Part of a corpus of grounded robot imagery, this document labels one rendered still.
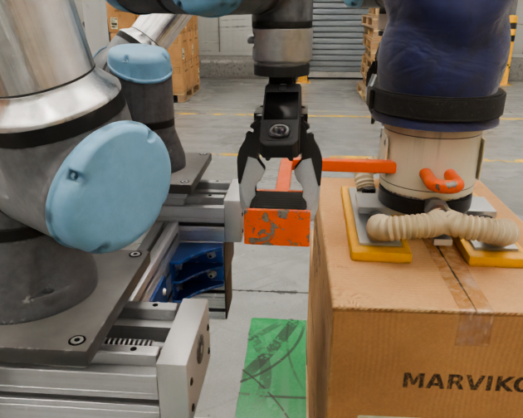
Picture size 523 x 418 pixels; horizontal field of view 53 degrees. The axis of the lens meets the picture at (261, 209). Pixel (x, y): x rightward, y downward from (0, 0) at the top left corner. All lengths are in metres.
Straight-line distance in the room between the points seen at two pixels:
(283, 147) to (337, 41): 9.57
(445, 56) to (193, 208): 0.52
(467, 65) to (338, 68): 9.31
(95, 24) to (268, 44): 3.26
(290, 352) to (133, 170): 1.87
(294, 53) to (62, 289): 0.38
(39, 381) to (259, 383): 1.52
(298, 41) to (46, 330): 0.43
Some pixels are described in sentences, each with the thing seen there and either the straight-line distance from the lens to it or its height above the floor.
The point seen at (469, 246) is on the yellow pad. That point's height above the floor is 0.96.
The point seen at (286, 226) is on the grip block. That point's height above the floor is 1.08.
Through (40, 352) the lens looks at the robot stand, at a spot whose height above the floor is 1.03.
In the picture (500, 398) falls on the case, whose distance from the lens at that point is 0.91.
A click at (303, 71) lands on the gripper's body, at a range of 0.68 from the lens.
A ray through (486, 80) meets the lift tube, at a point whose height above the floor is 1.23.
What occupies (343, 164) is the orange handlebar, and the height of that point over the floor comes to 1.08.
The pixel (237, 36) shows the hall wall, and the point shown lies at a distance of 10.30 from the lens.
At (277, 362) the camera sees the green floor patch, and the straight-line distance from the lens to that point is 2.21.
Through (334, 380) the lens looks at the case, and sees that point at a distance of 0.85.
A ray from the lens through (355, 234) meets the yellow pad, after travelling 0.96.
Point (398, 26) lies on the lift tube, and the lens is 0.93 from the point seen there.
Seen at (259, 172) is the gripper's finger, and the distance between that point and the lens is 0.70.
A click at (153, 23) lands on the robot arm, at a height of 1.31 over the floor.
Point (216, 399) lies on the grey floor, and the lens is 2.05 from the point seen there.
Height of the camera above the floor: 1.35
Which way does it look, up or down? 21 degrees down
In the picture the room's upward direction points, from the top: straight up
